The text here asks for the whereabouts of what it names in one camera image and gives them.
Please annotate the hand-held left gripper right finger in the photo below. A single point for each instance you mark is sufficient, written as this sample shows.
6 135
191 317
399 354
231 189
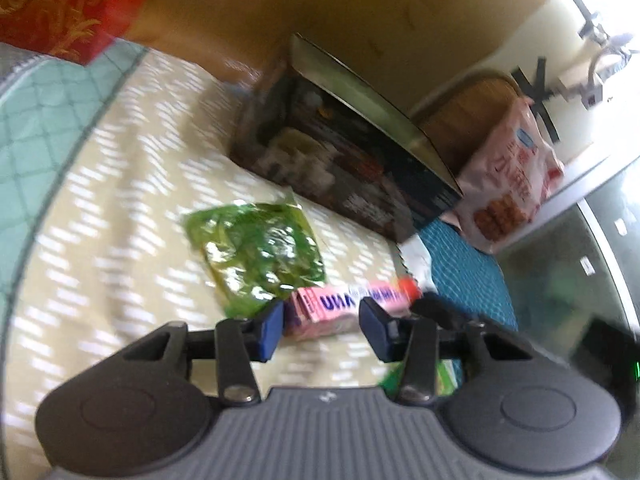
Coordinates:
375 327

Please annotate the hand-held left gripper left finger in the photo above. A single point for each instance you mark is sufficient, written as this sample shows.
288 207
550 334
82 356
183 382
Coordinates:
270 332

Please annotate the pink gum box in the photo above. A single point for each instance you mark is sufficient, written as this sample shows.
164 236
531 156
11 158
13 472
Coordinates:
330 310

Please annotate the green pickled vegetable packet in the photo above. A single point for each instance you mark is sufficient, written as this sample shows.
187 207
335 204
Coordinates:
250 250

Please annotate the green snack packet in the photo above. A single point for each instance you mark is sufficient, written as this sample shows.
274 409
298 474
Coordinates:
447 375

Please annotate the black cardboard box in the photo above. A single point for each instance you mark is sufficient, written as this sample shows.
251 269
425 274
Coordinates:
350 175

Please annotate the blue patterned blanket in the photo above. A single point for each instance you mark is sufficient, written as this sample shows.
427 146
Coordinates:
465 270

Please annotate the sliding glass door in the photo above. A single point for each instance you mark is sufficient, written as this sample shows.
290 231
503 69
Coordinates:
575 240

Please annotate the beige and teal patterned blanket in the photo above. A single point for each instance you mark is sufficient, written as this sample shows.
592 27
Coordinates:
125 210

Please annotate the large pink snack bag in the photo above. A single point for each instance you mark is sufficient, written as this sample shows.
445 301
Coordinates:
510 180

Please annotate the brown woven chair back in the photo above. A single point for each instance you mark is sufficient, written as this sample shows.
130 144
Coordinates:
450 120

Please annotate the wooden board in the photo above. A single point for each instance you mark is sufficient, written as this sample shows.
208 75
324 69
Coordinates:
350 10

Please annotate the red gift bag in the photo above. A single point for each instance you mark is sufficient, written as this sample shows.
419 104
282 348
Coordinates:
50 10

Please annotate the white wall plug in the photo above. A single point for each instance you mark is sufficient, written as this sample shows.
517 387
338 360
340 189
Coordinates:
585 94

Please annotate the black wall tape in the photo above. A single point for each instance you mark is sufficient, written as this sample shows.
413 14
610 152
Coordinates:
537 95

